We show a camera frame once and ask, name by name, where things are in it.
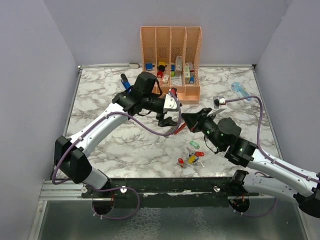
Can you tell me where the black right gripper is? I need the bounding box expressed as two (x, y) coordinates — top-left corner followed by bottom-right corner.
(181, 107), (224, 151)

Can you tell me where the grey red key organizer plate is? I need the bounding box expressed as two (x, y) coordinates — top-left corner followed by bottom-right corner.
(167, 122), (186, 135)

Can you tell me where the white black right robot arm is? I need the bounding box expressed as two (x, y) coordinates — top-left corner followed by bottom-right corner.
(181, 108), (320, 218)

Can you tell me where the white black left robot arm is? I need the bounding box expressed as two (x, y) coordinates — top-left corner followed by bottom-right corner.
(51, 71), (181, 198)

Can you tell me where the silver keys pile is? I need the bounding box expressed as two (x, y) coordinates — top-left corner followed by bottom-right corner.
(176, 147), (205, 169)

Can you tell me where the green key tag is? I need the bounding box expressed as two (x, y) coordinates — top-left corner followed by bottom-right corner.
(190, 140), (200, 149)

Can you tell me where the yellow key tag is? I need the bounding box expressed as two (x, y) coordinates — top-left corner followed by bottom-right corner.
(187, 155), (196, 164)

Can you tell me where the small red key tag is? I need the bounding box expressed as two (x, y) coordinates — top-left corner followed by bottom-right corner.
(178, 158), (185, 168)

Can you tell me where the white red box in organizer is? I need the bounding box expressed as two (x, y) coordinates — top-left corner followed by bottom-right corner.
(184, 62), (195, 84)

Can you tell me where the red black cylinder toy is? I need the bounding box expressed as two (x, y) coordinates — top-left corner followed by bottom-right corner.
(156, 64), (166, 78)

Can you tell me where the blue black stapler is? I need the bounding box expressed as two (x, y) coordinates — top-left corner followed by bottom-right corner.
(120, 73), (132, 93)

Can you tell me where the packaged blue toothbrush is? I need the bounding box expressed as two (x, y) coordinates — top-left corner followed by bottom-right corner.
(230, 81), (254, 104)

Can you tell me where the blue block in organizer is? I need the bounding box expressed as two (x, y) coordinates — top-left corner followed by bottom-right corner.
(145, 62), (155, 71)

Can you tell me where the yellow block in organizer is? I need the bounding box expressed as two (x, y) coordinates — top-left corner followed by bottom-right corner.
(158, 61), (166, 67)

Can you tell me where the grey box in organizer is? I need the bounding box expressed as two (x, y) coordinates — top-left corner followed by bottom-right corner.
(174, 55), (183, 77)

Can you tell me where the peach plastic desk organizer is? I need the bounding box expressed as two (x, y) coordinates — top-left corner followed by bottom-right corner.
(140, 26), (202, 105)

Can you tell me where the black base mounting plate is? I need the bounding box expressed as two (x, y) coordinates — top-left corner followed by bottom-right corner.
(81, 177), (249, 208)

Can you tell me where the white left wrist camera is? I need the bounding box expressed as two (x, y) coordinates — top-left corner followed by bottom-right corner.
(163, 93), (178, 113)

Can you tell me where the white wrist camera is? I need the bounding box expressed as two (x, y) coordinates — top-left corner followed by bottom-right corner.
(207, 96), (227, 117)
(163, 93), (178, 113)

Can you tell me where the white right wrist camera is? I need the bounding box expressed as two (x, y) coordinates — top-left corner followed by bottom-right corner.
(207, 96), (227, 117)

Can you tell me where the white plug at wall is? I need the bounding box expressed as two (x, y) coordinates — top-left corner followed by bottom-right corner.
(128, 63), (140, 69)

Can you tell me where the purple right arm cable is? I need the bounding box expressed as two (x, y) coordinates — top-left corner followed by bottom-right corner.
(224, 95), (320, 218)

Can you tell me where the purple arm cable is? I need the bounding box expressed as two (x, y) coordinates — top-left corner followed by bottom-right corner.
(51, 90), (183, 220)
(224, 95), (320, 218)

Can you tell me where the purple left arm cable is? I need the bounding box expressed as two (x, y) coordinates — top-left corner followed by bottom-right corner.
(51, 90), (183, 220)

